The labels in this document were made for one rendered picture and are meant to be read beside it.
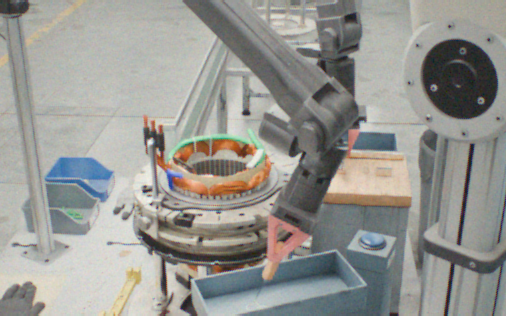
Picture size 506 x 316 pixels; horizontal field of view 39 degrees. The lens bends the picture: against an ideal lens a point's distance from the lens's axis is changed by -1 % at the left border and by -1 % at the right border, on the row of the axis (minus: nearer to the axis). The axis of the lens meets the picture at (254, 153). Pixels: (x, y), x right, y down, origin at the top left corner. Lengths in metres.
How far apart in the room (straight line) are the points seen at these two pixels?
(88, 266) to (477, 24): 1.13
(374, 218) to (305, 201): 0.40
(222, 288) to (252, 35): 0.41
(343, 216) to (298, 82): 0.50
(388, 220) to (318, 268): 0.26
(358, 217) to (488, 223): 0.45
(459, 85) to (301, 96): 0.21
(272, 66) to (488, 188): 0.32
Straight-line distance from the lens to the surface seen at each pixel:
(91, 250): 1.76
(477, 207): 0.99
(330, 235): 1.42
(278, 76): 0.95
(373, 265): 1.26
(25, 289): 1.63
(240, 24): 0.96
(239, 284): 1.15
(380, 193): 1.37
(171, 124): 1.37
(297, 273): 1.18
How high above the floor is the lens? 1.70
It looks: 25 degrees down
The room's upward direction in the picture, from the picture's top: straight up
